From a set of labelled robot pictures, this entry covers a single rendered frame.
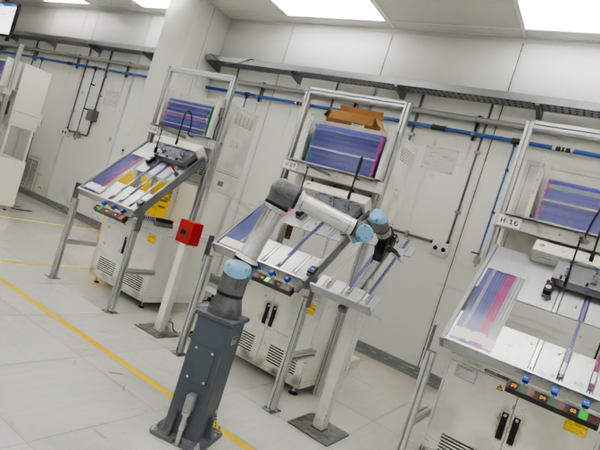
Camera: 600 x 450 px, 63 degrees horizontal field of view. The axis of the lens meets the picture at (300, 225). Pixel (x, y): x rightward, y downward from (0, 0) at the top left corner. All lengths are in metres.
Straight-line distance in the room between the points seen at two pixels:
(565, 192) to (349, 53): 3.08
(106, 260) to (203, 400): 2.27
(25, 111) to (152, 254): 3.33
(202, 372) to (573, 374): 1.51
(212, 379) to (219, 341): 0.16
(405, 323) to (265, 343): 1.68
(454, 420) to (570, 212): 1.17
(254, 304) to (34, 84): 4.40
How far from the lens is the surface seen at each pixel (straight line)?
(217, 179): 4.04
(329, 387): 2.71
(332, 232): 2.95
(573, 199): 2.77
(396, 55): 5.05
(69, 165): 7.97
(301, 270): 2.71
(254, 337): 3.21
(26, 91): 6.71
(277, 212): 2.22
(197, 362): 2.18
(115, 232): 4.21
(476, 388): 2.68
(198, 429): 2.25
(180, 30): 6.11
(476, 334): 2.39
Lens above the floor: 1.08
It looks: 2 degrees down
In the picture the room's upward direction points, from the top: 17 degrees clockwise
